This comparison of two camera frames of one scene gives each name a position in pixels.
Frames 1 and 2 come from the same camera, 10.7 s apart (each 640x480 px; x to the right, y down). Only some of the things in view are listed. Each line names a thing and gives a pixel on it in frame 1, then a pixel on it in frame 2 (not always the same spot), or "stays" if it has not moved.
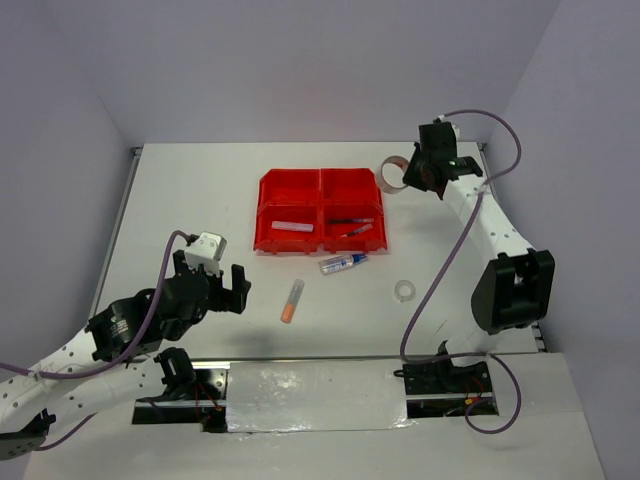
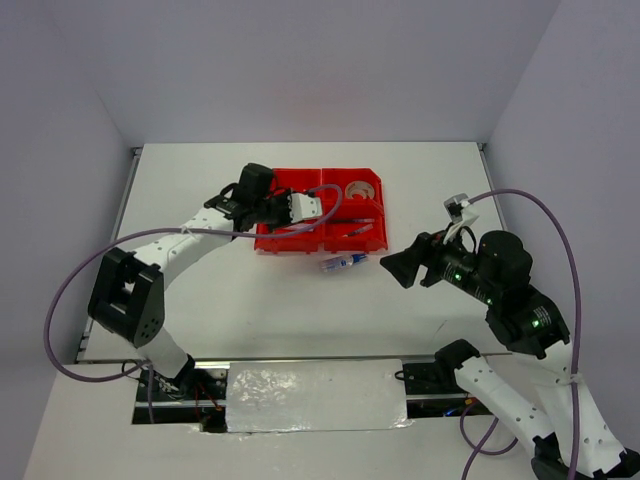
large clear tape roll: [402, 162] to [359, 186]
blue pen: [349, 220] stays
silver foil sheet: [320, 395] stays
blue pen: [357, 231] stays
